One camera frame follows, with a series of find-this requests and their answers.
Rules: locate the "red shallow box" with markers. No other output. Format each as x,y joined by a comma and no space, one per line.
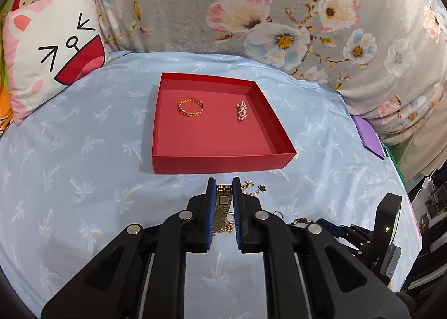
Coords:
213,127

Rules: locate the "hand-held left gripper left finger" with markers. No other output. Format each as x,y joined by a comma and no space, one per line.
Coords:
210,216

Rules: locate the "green orange cartoon cushion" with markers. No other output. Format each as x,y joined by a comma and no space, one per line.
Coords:
7,8

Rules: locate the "pink white cat-face pillow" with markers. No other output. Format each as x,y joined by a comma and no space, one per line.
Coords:
52,47

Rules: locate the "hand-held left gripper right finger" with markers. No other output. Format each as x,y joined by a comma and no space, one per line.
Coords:
238,216

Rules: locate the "gold wristwatch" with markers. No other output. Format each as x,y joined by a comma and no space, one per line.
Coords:
224,202

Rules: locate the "grey floral blanket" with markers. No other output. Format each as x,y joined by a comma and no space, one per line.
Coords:
265,5

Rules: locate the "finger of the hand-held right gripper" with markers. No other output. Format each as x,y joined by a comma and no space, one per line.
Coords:
344,233

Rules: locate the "light blue palm-print sheet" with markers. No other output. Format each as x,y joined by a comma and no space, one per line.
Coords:
90,165

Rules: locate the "purple flat box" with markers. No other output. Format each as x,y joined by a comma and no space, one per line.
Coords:
368,136

